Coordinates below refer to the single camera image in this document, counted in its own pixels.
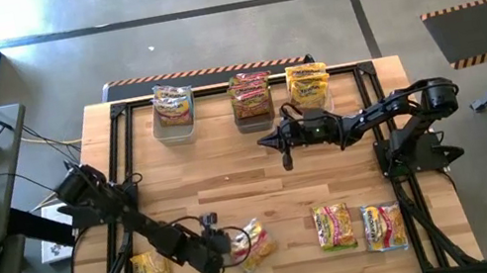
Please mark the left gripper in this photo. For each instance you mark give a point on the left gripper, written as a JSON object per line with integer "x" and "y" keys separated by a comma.
{"x": 211, "y": 255}

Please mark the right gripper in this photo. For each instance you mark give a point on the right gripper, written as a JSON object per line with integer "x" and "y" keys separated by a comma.
{"x": 285, "y": 139}

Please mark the blue Maruchan noodle pack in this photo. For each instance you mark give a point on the blue Maruchan noodle pack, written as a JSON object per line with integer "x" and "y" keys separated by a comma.
{"x": 172, "y": 91}
{"x": 174, "y": 114}
{"x": 260, "y": 244}
{"x": 384, "y": 227}

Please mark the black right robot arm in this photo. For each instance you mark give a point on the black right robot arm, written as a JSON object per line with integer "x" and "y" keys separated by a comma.
{"x": 394, "y": 105}

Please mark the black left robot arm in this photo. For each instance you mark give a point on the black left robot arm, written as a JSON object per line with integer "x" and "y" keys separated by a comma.
{"x": 149, "y": 228}

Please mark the grey translucent plastic bin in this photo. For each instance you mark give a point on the grey translucent plastic bin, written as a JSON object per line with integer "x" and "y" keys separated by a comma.
{"x": 255, "y": 124}

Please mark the black hazard-striped floor mat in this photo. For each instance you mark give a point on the black hazard-striped floor mat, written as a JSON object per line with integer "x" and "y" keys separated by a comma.
{"x": 486, "y": 28}
{"x": 213, "y": 77}

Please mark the white plastic bin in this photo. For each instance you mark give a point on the white plastic bin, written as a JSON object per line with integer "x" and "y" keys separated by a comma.
{"x": 175, "y": 137}

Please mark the white printed box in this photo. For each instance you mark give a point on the white printed box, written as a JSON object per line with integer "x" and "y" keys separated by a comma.
{"x": 55, "y": 250}

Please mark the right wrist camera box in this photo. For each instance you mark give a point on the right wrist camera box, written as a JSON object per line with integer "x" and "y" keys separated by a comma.
{"x": 299, "y": 127}

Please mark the black aluminium table frame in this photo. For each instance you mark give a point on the black aluminium table frame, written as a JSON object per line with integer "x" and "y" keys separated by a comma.
{"x": 210, "y": 90}

